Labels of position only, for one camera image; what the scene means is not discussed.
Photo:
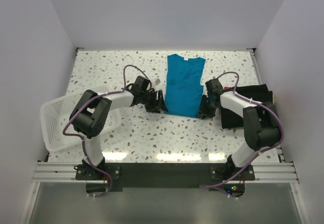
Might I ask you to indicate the blue t shirt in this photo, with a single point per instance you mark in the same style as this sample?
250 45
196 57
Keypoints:
183 88

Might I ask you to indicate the black folded t shirt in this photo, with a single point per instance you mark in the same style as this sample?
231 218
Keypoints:
261 93

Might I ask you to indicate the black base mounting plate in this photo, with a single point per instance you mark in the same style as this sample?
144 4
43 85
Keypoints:
117 176

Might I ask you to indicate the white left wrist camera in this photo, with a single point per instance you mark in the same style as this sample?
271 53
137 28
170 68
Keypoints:
157 81

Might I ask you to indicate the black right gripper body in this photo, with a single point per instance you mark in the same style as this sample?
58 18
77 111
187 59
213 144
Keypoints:
211 107

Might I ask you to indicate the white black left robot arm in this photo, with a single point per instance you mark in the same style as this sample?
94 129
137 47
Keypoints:
89 116

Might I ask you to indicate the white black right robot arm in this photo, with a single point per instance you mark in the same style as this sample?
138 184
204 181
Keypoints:
262 127

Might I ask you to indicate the white plastic basket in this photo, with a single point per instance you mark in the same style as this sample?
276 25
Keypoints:
54 115

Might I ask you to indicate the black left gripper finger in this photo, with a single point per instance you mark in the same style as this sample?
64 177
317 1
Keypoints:
161 103
150 108

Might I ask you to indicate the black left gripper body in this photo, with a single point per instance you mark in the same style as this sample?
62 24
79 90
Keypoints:
149 99

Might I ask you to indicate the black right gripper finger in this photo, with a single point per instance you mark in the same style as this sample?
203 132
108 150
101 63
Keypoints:
203 108
210 113

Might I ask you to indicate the aluminium extrusion rail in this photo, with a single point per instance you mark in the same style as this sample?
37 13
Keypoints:
54 172

